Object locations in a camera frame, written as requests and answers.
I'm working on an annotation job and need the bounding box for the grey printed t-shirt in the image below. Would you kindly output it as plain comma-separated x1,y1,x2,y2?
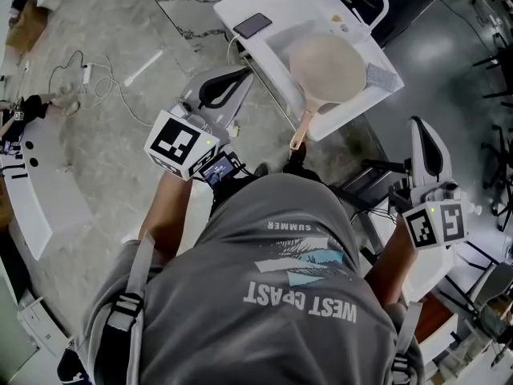
75,173,426,385

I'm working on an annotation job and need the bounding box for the white curved desk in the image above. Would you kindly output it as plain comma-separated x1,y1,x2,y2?
0,114,95,262

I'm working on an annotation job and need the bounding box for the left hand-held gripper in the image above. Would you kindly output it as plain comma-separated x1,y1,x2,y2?
143,65,256,182

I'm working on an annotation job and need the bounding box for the grey scrubber pad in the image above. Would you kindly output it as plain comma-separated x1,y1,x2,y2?
366,63,398,93

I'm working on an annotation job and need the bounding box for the white floor cable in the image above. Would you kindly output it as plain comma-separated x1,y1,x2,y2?
48,50,156,127

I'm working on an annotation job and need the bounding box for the beige pan with wooden handle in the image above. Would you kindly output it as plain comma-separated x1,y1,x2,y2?
288,33,368,152

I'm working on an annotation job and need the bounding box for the black metal stand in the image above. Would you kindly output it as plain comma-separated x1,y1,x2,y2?
342,157,414,220

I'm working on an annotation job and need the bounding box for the cardboard box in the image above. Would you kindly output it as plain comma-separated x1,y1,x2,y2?
4,2,50,51

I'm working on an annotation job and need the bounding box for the person's black shoe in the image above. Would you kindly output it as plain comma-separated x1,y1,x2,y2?
281,142,324,182

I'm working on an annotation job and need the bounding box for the person's right forearm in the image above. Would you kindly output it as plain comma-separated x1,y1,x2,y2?
370,217,418,308

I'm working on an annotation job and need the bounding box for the translucent plastic tray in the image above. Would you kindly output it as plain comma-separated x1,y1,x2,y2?
264,17,404,114

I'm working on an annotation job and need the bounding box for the person's left forearm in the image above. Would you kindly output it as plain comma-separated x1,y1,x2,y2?
138,171,196,258

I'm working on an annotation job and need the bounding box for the black chest screen device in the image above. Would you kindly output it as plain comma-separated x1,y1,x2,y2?
198,150,246,188

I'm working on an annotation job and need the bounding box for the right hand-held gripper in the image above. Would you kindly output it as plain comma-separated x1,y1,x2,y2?
390,115,470,252

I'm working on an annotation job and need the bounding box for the white side table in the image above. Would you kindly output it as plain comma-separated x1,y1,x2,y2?
402,238,500,302

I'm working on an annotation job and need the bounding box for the grey harness strap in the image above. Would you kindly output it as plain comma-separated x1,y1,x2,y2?
102,234,156,385
390,299,424,385

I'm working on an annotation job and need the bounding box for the black smartphone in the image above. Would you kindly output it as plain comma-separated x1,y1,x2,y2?
232,12,273,40

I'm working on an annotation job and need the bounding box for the white phone charging cable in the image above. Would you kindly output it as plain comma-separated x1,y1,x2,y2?
227,33,243,67

